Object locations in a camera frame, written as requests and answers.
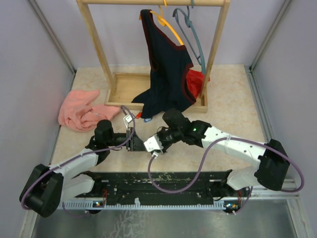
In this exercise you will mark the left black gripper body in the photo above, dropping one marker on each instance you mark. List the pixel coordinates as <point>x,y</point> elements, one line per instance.
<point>129,145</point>

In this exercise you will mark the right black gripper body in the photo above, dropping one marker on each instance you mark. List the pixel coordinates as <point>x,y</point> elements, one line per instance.
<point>168,138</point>

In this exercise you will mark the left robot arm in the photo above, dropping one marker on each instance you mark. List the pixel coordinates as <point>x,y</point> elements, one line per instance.
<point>48,186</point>

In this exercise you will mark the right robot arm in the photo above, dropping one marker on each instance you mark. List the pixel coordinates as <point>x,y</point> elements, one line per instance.
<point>267,164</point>

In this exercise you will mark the red key tag left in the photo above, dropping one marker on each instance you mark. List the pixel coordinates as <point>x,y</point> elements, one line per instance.
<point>138,115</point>

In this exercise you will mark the dark navy vest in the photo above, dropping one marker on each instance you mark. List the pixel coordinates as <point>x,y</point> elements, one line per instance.
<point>170,64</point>

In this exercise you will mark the wooden clothes rack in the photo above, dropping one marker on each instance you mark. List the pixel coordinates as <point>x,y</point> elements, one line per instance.
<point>123,87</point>

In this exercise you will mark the red cloth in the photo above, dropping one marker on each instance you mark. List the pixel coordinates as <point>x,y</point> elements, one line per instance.
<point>194,81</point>

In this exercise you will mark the pink cloth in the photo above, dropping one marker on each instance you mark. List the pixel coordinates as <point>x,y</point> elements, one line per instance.
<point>78,114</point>

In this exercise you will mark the yellow hanger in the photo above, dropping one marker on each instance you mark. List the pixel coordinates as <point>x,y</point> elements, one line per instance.
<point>163,22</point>

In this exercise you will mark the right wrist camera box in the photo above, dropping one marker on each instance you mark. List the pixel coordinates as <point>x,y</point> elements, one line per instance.
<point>153,145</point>

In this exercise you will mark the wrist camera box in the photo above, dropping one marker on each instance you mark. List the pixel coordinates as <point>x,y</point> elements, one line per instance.
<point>127,120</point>
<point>153,145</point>

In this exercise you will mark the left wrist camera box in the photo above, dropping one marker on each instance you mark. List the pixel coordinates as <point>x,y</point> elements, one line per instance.
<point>127,120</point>

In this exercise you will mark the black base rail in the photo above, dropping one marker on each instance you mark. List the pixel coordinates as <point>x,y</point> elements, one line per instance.
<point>161,189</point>

